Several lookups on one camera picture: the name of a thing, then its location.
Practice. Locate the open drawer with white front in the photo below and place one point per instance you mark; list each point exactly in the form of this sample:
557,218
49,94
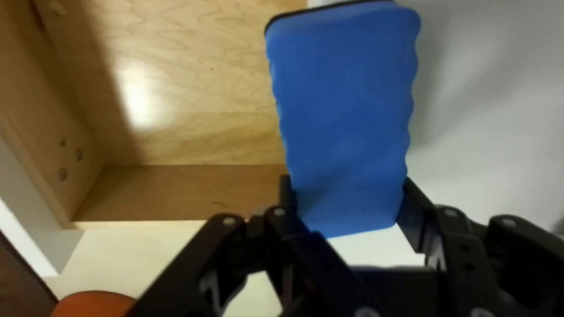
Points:
176,89

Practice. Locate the red table tennis paddle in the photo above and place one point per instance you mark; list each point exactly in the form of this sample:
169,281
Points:
94,306

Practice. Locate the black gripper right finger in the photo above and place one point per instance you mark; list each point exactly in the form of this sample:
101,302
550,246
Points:
499,265

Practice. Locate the blue sponge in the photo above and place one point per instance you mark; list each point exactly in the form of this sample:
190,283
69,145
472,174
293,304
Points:
346,117

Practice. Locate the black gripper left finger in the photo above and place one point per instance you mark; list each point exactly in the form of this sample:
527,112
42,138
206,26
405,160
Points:
235,265

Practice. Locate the white cabinet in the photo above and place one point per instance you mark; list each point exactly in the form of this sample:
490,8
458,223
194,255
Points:
134,253

